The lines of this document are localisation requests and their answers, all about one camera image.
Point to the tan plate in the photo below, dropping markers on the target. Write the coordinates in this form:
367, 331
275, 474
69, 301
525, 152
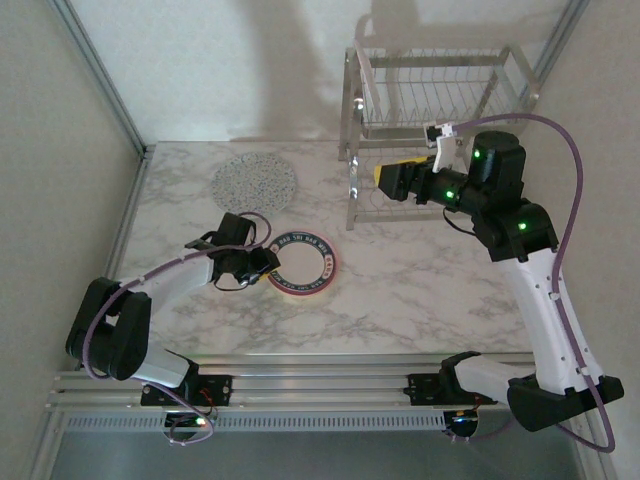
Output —
300, 299

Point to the blue speckled plate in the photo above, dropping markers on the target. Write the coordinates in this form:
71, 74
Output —
254, 182

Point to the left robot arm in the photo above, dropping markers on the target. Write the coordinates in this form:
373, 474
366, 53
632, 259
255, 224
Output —
120, 330

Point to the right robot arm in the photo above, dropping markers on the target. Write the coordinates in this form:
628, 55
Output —
550, 320

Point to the steel two-tier dish rack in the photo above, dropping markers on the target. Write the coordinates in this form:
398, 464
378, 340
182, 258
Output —
425, 62

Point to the circuit board with LED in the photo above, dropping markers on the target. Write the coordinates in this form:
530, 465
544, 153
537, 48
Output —
187, 424
462, 421

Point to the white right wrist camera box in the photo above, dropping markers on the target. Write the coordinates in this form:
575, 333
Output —
445, 145

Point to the aluminium table side rail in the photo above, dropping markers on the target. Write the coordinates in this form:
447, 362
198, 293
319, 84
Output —
129, 210

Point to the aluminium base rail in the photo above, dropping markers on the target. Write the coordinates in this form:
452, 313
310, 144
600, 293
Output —
320, 380

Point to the aluminium corner post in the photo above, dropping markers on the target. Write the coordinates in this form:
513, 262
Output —
105, 75
560, 35

